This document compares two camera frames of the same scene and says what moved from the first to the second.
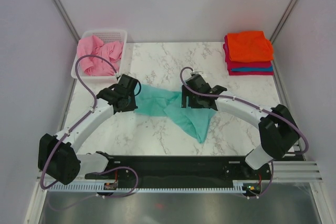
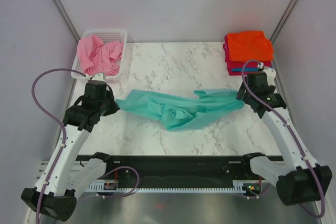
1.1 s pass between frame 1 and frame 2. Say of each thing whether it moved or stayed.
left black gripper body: moved
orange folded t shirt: stayed
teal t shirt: moved
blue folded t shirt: stayed
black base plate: stayed
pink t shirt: stayed
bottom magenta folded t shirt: stayed
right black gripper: moved
